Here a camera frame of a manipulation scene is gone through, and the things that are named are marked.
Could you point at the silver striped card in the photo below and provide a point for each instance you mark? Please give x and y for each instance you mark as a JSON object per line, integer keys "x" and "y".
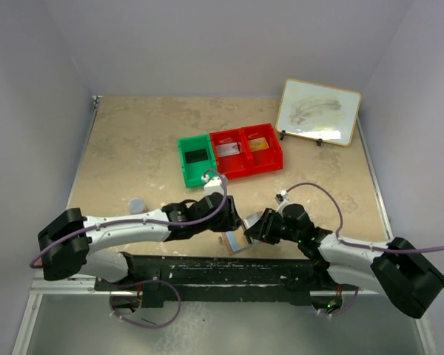
{"x": 228, "y": 149}

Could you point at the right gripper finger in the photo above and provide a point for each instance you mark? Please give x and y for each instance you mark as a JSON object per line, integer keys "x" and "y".
{"x": 264, "y": 238}
{"x": 256, "y": 223}

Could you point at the green plastic bin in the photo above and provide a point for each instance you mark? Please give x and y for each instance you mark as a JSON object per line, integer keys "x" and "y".
{"x": 192, "y": 173}

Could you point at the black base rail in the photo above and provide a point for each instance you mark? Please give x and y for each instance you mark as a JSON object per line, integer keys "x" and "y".
{"x": 222, "y": 279}

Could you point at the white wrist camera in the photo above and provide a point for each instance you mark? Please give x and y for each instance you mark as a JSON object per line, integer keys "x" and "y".
{"x": 214, "y": 184}
{"x": 281, "y": 196}

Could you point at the small framed whiteboard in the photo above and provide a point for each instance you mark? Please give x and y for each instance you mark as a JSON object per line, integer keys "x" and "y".
{"x": 318, "y": 112}

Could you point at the right red plastic bin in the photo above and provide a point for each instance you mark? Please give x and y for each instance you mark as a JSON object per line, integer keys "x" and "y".
{"x": 268, "y": 160}

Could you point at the gold card in red bin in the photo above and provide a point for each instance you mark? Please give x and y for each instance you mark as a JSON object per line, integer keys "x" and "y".
{"x": 258, "y": 144}

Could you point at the red plastic bin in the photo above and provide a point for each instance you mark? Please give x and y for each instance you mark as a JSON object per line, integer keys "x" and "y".
{"x": 236, "y": 166}
{"x": 268, "y": 160}

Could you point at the middle red plastic bin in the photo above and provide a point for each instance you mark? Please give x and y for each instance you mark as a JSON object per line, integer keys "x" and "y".
{"x": 236, "y": 166}

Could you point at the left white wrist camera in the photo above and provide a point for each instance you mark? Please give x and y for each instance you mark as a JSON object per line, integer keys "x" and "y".
{"x": 214, "y": 184}

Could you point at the clear jar of paper clips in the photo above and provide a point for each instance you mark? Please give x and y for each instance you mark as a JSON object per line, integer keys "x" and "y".
{"x": 136, "y": 205}

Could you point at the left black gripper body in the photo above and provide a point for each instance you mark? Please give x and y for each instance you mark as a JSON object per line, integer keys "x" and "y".
{"x": 231, "y": 215}

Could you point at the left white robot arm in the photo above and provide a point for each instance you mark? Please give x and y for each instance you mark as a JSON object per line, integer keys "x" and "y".
{"x": 77, "y": 244}

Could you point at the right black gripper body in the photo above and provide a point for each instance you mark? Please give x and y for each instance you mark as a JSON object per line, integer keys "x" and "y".
{"x": 263, "y": 226}

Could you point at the black card in green bin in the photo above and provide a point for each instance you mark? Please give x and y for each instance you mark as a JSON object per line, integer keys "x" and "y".
{"x": 196, "y": 156}

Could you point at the pink leather card holder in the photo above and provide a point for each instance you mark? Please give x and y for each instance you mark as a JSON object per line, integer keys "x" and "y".
{"x": 237, "y": 241}

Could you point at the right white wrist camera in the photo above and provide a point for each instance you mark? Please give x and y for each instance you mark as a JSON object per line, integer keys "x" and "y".
{"x": 281, "y": 196}

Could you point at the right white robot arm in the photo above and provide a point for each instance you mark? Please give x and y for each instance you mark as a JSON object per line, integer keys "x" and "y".
{"x": 394, "y": 269}

